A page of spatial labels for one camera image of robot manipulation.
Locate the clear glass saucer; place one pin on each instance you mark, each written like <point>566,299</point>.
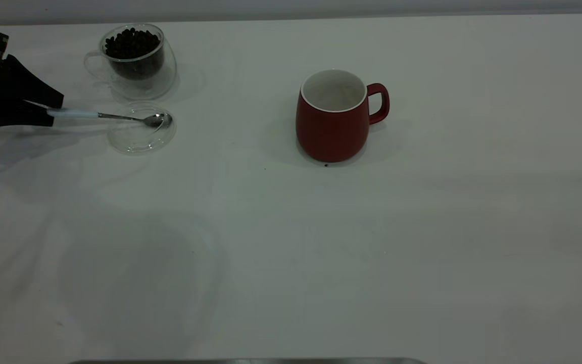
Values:
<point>139,144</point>

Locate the red ceramic mug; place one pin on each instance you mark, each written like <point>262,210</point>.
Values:
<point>331,136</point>

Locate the dark coffee beans pile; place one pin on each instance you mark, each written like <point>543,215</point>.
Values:
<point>132,45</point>

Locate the clear double-wall glass cup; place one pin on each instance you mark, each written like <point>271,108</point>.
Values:
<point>144,88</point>

